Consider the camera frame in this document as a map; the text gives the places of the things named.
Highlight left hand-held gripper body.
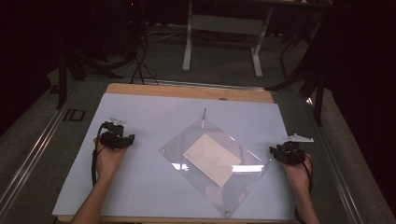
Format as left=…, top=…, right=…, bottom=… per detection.
left=98, top=117, right=127, bottom=151

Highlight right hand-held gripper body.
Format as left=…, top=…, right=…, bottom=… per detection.
left=277, top=133, right=315, bottom=166

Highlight photo card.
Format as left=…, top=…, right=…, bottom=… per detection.
left=182, top=133, right=244, bottom=189

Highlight clear acrylic photo frame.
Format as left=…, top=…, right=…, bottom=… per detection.
left=158, top=116, right=273, bottom=218

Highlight person's left hand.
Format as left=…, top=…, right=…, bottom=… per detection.
left=92, top=138, right=129, bottom=182

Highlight person's right hand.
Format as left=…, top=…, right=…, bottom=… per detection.
left=278, top=152, right=313, bottom=194

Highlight white table mat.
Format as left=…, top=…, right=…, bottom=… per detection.
left=51, top=92, right=316, bottom=223

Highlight black metal stand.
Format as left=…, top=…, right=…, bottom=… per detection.
left=55, top=46, right=124, bottom=110
left=265, top=18, right=331, bottom=127

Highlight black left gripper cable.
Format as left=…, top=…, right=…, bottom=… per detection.
left=91, top=122, right=108, bottom=187

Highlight aluminium floor rail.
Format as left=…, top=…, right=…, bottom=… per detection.
left=303, top=96, right=366, bottom=224
left=0, top=81, right=82, bottom=213

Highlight black floor cables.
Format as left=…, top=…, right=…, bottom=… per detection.
left=129, top=36, right=161, bottom=86

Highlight white floor cable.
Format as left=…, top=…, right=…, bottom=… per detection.
left=145, top=23, right=189, bottom=43

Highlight white metal desk frame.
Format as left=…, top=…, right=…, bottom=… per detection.
left=181, top=0, right=333, bottom=79

